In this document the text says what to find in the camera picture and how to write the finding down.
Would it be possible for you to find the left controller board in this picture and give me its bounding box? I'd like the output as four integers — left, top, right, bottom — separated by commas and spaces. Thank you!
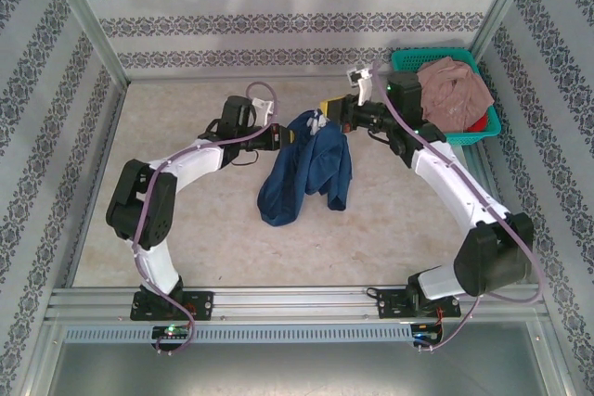
151, 325, 190, 340

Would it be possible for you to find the pink garment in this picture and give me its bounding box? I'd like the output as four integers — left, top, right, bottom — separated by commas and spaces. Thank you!
416, 56, 497, 134

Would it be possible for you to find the teal plastic basket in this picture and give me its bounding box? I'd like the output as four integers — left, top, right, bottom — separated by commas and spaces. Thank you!
390, 46, 503, 147

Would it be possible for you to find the aluminium table end rail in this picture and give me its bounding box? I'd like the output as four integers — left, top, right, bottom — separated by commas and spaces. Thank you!
124, 73, 400, 86

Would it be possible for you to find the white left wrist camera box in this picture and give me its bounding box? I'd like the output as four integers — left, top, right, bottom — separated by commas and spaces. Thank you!
252, 96, 276, 122

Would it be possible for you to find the aluminium table side rail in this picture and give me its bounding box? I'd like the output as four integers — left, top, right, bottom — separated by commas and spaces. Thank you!
62, 80, 134, 289
458, 143, 529, 285

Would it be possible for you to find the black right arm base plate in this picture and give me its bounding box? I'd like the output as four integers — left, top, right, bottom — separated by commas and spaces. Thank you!
375, 287, 463, 321

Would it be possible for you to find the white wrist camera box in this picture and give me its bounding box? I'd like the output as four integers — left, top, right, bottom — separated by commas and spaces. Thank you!
346, 65, 376, 106
252, 96, 276, 122

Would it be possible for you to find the controller board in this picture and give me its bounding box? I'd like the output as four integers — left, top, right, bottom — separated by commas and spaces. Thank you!
411, 321, 445, 346
151, 325, 190, 340

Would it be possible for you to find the aluminium mounting rail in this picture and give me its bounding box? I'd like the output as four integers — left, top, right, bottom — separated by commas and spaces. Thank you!
45, 287, 544, 323

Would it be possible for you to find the right controller board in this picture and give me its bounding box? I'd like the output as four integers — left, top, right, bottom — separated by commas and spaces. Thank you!
411, 321, 445, 346

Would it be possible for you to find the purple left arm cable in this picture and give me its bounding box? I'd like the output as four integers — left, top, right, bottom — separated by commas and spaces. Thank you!
131, 82, 280, 356

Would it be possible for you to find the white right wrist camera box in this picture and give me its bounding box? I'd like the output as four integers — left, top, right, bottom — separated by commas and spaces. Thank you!
346, 65, 376, 106

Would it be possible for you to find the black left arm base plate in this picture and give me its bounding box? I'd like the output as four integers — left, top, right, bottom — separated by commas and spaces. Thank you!
129, 290, 215, 323

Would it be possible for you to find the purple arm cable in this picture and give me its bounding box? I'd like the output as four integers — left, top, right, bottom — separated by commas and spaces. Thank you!
370, 60, 545, 354
131, 82, 280, 356

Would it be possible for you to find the blue t-shirt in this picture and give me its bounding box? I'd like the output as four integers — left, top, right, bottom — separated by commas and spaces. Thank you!
256, 108, 355, 229

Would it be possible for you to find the aluminium frame post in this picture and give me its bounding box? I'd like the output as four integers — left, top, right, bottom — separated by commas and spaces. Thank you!
453, 0, 544, 89
36, 0, 131, 86

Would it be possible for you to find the grey slotted cable duct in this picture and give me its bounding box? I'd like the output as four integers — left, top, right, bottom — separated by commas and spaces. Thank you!
62, 324, 419, 345

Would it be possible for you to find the red garment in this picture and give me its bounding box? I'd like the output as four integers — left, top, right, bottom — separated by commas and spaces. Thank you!
465, 111, 492, 134

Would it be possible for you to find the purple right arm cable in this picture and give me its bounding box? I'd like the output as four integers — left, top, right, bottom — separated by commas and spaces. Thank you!
370, 60, 545, 354

